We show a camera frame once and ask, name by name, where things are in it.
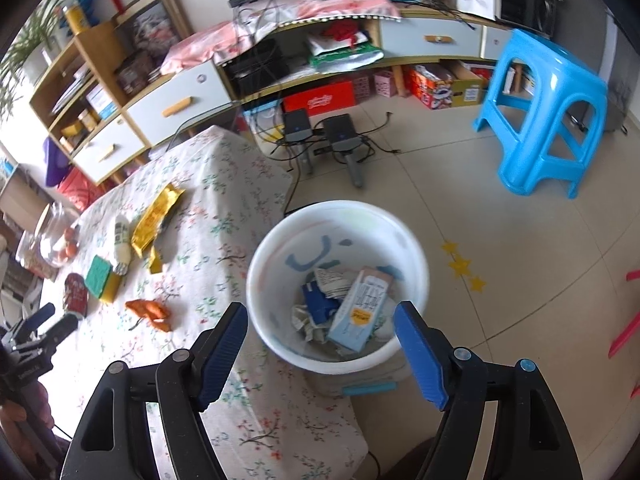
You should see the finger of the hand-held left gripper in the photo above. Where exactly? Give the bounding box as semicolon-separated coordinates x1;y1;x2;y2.
42;312;80;352
19;302;57;342

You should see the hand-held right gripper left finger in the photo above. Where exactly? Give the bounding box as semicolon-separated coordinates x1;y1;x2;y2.
60;302;249;480

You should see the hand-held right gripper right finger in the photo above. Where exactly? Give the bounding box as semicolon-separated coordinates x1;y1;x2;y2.
393;301;583;480

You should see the light blue milk carton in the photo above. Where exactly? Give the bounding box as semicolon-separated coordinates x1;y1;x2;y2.
327;267;396;354

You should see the white paper bag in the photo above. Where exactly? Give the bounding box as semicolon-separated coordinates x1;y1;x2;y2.
291;304;326;344

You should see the torn blue carton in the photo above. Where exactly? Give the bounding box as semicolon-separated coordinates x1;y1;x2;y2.
299;279;344;331

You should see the white printed snack bag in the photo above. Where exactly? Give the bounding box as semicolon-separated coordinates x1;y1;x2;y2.
312;265;359;301

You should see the white plastic bin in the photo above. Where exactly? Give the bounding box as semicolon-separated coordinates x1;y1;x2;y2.
245;200;431;399

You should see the person's left hand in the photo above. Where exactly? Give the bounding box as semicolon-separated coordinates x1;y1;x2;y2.
0;391;56;434

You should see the red cartoon can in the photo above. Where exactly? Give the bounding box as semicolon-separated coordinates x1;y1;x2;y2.
62;272;90;319

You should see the green and yellow sponge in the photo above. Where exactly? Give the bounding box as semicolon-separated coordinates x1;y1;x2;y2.
83;254;126;305

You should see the orange wrapper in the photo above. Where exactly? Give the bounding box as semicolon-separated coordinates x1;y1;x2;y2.
124;298;175;332

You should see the glass jar with wooden lid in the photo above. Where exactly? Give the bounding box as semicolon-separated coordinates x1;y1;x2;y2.
29;202;84;269

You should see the white plastic bottle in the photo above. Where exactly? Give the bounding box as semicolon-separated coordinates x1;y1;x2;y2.
112;214;134;275

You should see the yellow snack bag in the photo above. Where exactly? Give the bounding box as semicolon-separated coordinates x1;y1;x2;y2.
130;183;187;260

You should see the wooden shelf cabinet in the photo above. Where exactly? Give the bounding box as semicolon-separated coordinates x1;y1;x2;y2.
27;19;242;187

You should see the open cardboard box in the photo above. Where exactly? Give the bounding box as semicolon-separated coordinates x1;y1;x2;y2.
404;62;484;110

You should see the green potted plant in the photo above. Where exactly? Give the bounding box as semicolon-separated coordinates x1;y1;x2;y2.
0;0;69;112

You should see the red flat box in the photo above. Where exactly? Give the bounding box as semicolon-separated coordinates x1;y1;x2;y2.
282;79;357;114

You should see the pink storage basket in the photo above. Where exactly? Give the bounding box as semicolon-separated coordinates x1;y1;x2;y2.
373;69;399;99

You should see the blue plastic stool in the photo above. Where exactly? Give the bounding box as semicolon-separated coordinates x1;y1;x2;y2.
473;28;609;200

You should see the yellow canister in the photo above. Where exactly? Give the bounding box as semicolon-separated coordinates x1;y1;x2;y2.
62;2;94;36

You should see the framed cat picture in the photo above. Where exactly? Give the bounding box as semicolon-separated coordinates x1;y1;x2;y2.
113;0;194;77

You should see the low wooden media cabinet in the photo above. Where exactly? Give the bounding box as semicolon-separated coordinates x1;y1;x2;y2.
214;6;532;107

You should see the pink cloth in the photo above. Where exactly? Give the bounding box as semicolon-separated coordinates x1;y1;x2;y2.
159;0;404;77

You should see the black microwave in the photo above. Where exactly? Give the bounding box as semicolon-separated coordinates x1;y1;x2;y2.
499;0;559;36

